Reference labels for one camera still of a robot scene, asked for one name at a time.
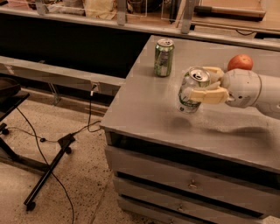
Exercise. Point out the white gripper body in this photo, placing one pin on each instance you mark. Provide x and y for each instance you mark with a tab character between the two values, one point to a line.
242	87

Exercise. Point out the white green 7up can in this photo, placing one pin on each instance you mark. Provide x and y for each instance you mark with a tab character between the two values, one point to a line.
195	77

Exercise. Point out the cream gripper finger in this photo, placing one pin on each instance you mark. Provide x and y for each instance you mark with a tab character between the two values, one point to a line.
216	96
216	74

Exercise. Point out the grey drawer cabinet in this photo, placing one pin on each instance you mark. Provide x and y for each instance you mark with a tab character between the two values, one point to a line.
155	151

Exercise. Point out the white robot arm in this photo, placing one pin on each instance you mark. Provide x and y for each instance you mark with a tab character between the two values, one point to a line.
268	101

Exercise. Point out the black rolling stand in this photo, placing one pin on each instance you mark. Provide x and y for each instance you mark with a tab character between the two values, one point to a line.
11	97

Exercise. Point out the metal drawer handle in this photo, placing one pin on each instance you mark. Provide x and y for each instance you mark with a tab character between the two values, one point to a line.
192	185

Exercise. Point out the grey low bench rail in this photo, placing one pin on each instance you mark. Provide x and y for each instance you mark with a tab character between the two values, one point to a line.
57	75

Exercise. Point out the red orange apple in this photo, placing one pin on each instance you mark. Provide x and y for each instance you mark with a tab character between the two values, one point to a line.
242	61

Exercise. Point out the cluttered back shelf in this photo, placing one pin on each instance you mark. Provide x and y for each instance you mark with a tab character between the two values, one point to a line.
252	23

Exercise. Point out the green upright soda can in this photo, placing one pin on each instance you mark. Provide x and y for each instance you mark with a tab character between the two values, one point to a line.
164	50

